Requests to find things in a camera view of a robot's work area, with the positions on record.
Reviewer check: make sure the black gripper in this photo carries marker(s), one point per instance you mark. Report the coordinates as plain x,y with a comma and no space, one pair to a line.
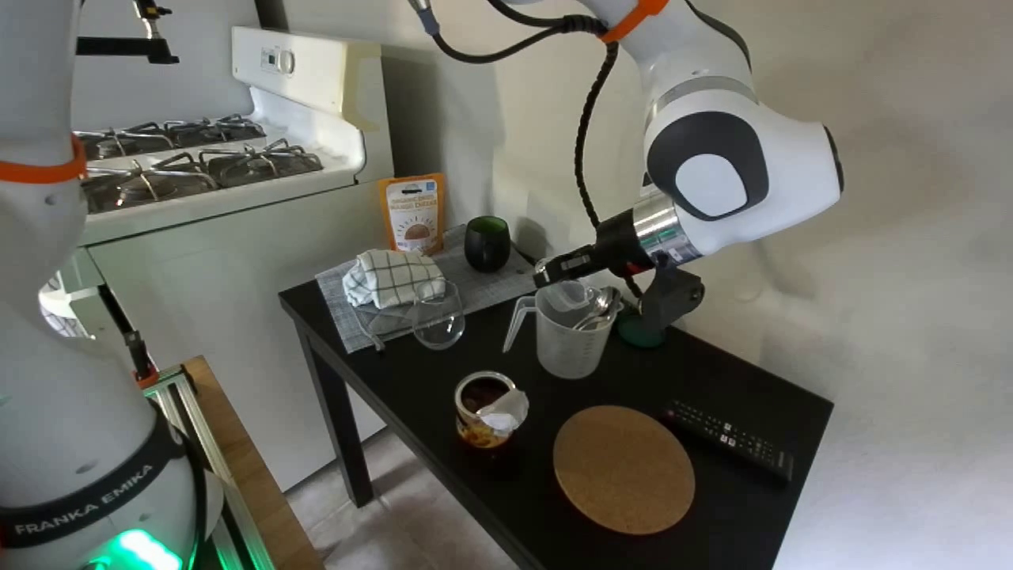
673,289

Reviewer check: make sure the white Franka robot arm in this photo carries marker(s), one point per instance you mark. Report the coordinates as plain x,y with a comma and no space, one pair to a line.
730,161

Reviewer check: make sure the clear glass bowl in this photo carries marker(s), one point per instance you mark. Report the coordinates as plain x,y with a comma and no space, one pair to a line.
442,322

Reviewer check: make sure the green round lid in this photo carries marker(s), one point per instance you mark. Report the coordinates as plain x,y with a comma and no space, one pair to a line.
631,339

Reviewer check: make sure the metal spoon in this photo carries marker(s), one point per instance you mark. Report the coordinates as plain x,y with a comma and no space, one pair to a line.
604,307

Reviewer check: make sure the black remote control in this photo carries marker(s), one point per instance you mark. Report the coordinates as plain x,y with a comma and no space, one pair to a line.
734,437

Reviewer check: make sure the round cork mat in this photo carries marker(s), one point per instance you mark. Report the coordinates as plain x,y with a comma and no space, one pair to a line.
622,470

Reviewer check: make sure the dark green cup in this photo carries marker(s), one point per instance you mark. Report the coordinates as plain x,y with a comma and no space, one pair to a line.
487,244

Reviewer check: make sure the open yogurt cup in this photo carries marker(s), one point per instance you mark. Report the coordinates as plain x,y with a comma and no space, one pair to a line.
492,413

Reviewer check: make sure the black side table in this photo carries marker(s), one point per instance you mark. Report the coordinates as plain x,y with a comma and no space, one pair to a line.
526,496

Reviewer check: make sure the orange snack pouch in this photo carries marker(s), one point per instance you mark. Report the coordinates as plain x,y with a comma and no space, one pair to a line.
412,216

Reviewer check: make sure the white checkered cloth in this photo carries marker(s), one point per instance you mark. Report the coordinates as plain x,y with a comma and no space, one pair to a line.
393,276

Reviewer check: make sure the grey place mat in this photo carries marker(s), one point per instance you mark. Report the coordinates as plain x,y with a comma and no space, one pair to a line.
359,318

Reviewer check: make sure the wooden board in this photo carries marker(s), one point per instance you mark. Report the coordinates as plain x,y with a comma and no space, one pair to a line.
247,465

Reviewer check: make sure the white gas stove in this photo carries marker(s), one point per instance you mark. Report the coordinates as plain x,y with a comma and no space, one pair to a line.
211,200

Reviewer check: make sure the black stove grate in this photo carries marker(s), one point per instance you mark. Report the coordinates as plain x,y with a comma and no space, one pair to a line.
159,136
191,177

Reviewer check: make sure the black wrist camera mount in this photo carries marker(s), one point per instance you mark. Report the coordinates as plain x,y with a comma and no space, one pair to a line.
586,258

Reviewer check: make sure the metal frame rail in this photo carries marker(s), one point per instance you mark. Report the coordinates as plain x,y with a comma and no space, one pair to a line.
208,453

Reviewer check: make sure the black post with red clamp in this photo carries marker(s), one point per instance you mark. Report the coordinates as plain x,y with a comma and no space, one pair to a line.
129,336

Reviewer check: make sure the black camera stand bar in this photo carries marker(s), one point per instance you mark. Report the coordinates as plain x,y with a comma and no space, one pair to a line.
129,47

